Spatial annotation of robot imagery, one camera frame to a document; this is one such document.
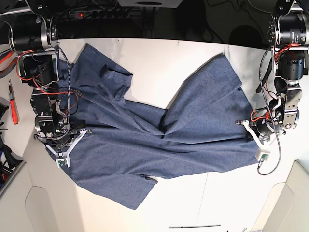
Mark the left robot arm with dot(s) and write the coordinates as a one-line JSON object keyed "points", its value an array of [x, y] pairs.
{"points": [[289, 47]]}

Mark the orange handled screwdriver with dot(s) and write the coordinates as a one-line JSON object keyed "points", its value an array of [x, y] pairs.
{"points": [[12, 104]]}

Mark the red grey pliers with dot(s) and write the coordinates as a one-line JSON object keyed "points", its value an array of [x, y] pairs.
{"points": [[7, 62]]}

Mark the black power strip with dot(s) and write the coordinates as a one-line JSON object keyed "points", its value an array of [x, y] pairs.
{"points": [[100, 14]]}

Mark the blue grey t-shirt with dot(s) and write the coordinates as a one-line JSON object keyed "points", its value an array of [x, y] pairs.
{"points": [[132, 144]]}

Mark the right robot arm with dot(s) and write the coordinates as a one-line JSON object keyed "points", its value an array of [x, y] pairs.
{"points": [[33, 38]]}

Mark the dark clutter at left edge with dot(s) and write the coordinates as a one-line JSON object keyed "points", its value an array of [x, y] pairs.
{"points": [[9, 163]]}

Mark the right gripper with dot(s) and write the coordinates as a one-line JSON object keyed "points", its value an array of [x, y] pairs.
{"points": [[58, 140]]}

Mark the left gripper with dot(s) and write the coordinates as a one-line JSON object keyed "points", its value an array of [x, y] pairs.
{"points": [[264, 130]]}

